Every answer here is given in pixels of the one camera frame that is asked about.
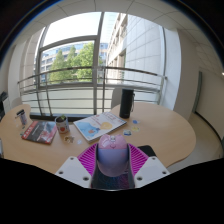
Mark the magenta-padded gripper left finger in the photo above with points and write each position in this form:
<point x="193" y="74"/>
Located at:
<point x="71" y="169"/>

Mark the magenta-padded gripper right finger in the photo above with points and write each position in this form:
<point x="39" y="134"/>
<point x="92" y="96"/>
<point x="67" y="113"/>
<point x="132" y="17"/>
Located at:
<point x="151" y="169"/>

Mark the black mouse pad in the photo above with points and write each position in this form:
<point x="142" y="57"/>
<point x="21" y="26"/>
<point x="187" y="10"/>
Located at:
<point x="146" y="150"/>

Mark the printed mug with plant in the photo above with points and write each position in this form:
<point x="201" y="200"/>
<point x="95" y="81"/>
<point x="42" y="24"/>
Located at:
<point x="62" y="126"/>

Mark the red magazine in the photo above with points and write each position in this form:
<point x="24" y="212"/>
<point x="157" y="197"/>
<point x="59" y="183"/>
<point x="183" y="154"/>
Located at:
<point x="40" y="131"/>

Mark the light blue picture book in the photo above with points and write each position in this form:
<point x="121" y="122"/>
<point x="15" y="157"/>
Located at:
<point x="98" y="126"/>

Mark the black cylindrical bottle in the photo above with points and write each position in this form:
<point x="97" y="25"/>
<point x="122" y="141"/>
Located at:
<point x="126" y="103"/>

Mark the white chair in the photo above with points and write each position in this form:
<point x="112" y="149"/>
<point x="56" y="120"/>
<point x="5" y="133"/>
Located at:
<point x="115" y="98"/>

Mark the metal balcony railing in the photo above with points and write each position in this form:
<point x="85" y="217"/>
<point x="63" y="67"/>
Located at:
<point x="95" y="90"/>

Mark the grey door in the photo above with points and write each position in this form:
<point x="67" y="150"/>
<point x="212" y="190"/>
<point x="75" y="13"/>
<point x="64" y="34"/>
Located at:
<point x="197" y="91"/>

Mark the black and white printer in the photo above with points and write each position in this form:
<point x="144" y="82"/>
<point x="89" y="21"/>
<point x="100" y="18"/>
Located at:
<point x="2" y="106"/>

